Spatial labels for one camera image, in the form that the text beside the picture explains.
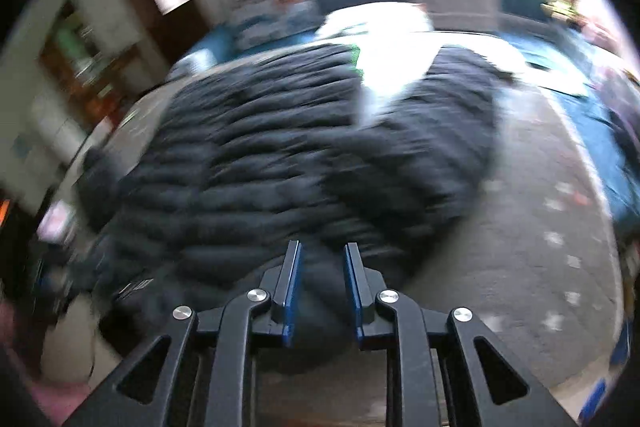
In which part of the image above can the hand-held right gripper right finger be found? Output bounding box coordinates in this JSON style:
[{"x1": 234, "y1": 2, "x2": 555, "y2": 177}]
[{"x1": 343, "y1": 242, "x2": 581, "y2": 427}]

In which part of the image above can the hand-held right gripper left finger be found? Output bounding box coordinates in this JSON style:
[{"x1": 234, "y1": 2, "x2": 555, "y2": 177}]
[{"x1": 62, "y1": 239, "x2": 304, "y2": 427}]

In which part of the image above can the black puffer jacket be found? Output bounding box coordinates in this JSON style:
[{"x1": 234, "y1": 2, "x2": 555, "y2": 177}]
[{"x1": 75, "y1": 41, "x2": 507, "y2": 378}]

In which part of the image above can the grey star quilt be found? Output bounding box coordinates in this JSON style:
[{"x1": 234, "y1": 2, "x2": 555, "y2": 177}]
[{"x1": 40, "y1": 32, "x2": 628, "y2": 427}]

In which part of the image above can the person's pink clothing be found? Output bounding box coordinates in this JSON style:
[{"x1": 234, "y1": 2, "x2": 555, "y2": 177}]
[{"x1": 0, "y1": 299, "x2": 98, "y2": 425}]

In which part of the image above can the butterfly print pillow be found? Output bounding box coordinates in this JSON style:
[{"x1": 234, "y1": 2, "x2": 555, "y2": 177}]
[
  {"x1": 227, "y1": 0, "x2": 318, "y2": 55},
  {"x1": 317, "y1": 2, "x2": 437, "y2": 45}
]

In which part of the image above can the white cabinet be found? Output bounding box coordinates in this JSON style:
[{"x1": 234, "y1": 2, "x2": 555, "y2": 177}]
[{"x1": 27, "y1": 97, "x2": 93, "y2": 162}]

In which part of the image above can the blue bed headboard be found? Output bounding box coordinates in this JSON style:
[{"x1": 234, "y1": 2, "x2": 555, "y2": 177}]
[{"x1": 187, "y1": 0, "x2": 640, "y2": 233}]

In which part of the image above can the wooden shelf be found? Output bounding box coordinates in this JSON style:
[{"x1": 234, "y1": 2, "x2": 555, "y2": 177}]
[{"x1": 39, "y1": 0, "x2": 143, "y2": 130}]

